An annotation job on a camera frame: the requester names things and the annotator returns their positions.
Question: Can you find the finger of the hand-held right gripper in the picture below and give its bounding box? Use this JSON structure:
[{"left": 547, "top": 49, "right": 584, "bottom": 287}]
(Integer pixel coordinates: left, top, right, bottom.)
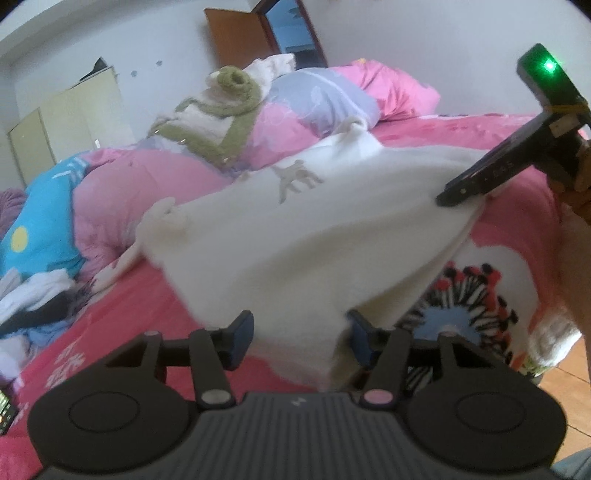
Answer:
[{"left": 436, "top": 169, "right": 492, "bottom": 208}]

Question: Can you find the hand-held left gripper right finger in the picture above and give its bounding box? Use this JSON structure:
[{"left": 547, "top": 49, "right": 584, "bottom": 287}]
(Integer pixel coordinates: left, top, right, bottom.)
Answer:
[{"left": 346, "top": 309, "right": 498, "bottom": 409}]

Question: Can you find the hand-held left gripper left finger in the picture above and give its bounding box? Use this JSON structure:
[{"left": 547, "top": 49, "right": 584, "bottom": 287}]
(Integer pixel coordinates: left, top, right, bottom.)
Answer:
[{"left": 105, "top": 310, "right": 256, "bottom": 409}]

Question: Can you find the white knit sweater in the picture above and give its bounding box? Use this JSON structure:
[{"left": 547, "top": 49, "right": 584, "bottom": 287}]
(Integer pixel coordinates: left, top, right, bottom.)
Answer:
[{"left": 92, "top": 124, "right": 509, "bottom": 393}]

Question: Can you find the person's right forearm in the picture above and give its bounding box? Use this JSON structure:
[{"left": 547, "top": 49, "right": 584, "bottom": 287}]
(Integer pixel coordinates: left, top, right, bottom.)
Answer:
[{"left": 522, "top": 217, "right": 591, "bottom": 377}]

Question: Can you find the person's right hand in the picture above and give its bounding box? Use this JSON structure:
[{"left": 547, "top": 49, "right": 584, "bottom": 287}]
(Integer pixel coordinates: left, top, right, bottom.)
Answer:
[{"left": 547, "top": 137, "right": 591, "bottom": 223}]

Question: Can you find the pink floral bedsheet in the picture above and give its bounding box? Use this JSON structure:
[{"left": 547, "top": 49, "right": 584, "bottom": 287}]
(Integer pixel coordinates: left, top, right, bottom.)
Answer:
[{"left": 0, "top": 113, "right": 591, "bottom": 480}]

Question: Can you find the pink grey floral quilt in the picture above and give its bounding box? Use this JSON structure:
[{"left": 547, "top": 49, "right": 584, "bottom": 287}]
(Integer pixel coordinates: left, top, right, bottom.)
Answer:
[{"left": 74, "top": 60, "right": 441, "bottom": 278}]

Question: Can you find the light blue garment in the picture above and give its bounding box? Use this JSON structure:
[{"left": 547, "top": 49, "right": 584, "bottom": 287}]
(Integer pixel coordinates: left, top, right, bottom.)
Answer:
[{"left": 28, "top": 318, "right": 71, "bottom": 348}]

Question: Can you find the black garment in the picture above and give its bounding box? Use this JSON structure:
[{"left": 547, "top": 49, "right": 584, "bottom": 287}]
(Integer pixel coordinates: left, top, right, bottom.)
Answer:
[{"left": 0, "top": 291, "right": 80, "bottom": 337}]

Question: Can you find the white garment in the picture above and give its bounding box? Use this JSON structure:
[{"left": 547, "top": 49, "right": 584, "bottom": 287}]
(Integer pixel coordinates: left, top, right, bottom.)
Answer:
[{"left": 0, "top": 270, "right": 77, "bottom": 324}]

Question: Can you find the green-trimmed fleece jacket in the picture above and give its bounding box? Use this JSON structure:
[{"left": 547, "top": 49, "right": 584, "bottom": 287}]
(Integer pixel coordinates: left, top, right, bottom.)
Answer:
[{"left": 148, "top": 54, "right": 296, "bottom": 167}]

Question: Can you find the blue cartoon quilt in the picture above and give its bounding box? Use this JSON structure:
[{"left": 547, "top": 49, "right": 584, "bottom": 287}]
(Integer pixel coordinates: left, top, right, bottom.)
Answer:
[{"left": 0, "top": 154, "right": 88, "bottom": 282}]

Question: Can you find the black smartphone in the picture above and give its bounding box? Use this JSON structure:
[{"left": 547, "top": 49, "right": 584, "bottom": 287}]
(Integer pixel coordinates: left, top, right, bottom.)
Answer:
[{"left": 0, "top": 390, "right": 19, "bottom": 437}]

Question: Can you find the wooden door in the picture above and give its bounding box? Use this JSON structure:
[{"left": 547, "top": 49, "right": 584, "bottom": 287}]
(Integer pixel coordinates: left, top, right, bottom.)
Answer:
[{"left": 205, "top": 0, "right": 328, "bottom": 70}]

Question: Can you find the cream wardrobe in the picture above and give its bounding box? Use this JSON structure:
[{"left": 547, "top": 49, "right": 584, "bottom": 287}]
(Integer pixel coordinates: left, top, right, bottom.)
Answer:
[{"left": 7, "top": 67, "right": 137, "bottom": 185}]

